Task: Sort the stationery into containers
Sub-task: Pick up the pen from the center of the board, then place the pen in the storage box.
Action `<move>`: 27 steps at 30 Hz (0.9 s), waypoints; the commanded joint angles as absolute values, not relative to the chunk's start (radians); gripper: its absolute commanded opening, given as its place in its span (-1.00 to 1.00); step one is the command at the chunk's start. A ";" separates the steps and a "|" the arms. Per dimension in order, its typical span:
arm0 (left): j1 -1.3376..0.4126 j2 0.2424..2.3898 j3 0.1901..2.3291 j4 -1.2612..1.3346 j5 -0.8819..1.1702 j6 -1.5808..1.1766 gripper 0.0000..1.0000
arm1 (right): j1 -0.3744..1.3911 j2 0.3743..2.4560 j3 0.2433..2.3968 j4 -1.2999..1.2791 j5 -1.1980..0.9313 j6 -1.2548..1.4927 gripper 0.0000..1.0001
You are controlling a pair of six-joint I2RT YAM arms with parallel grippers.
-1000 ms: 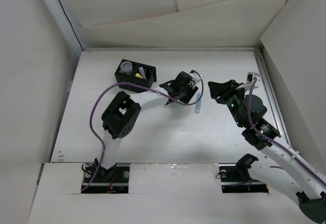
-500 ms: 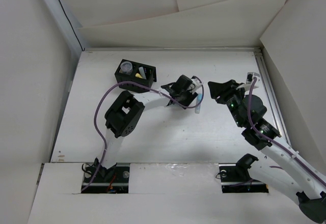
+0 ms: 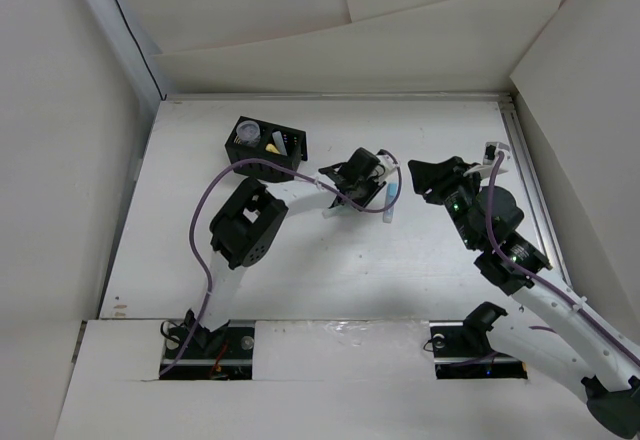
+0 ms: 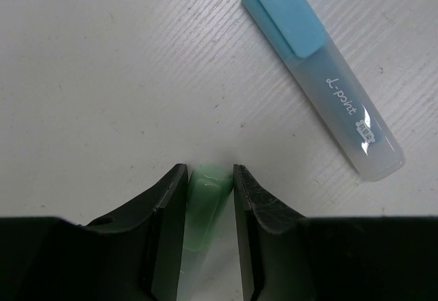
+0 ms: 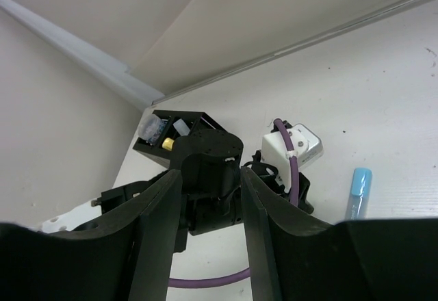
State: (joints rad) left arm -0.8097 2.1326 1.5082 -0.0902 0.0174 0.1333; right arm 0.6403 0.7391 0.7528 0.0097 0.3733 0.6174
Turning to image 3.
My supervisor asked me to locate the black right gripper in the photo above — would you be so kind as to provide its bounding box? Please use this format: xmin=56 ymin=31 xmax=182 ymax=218
xmin=407 ymin=156 xmax=483 ymax=251

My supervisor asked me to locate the blue highlighter pen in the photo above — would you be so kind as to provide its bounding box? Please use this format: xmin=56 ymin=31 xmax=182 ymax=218
xmin=382 ymin=183 xmax=400 ymax=224

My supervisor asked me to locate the green highlighter pen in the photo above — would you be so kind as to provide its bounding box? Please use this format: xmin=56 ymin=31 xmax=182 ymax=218
xmin=322 ymin=205 xmax=351 ymax=219

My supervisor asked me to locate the orange capped lead case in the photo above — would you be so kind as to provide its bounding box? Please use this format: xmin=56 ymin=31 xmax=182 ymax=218
xmin=272 ymin=130 xmax=288 ymax=156

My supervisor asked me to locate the yellow highlighter pen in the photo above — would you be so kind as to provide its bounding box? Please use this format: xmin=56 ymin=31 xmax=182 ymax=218
xmin=265 ymin=144 xmax=280 ymax=154

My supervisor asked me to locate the clear jar of paper clips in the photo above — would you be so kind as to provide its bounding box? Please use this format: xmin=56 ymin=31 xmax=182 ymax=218
xmin=236 ymin=119 xmax=261 ymax=147

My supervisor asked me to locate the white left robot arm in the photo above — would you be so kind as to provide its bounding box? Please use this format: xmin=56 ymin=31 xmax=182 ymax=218
xmin=182 ymin=148 xmax=402 ymax=357

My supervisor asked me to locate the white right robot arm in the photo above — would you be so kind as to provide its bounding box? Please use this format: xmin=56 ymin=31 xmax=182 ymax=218
xmin=408 ymin=152 xmax=639 ymax=439

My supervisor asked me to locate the black slotted organizer box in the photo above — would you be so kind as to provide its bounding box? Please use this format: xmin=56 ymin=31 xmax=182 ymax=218
xmin=225 ymin=116 xmax=308 ymax=171

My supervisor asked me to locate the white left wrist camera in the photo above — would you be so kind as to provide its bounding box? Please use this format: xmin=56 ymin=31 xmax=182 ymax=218
xmin=373 ymin=150 xmax=399 ymax=182

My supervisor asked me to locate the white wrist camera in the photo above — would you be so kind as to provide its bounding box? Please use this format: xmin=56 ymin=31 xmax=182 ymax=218
xmin=464 ymin=141 xmax=511 ymax=180
xmin=373 ymin=150 xmax=399 ymax=182

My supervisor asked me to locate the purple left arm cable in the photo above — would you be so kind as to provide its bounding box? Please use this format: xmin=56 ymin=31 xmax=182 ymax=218
xmin=158 ymin=149 xmax=404 ymax=376

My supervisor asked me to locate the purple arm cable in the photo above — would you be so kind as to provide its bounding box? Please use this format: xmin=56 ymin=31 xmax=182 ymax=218
xmin=158 ymin=149 xmax=404 ymax=376
xmin=487 ymin=152 xmax=640 ymax=366

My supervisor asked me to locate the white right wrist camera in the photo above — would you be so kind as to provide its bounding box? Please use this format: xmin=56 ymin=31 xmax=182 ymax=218
xmin=464 ymin=141 xmax=511 ymax=180

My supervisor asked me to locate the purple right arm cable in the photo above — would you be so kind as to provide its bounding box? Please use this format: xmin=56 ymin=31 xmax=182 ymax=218
xmin=487 ymin=152 xmax=640 ymax=366

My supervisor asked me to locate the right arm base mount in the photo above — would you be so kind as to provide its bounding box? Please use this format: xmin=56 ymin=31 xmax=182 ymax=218
xmin=423 ymin=302 xmax=528 ymax=380

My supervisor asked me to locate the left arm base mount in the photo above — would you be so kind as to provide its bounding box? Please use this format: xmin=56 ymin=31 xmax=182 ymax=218
xmin=159 ymin=310 xmax=256 ymax=381

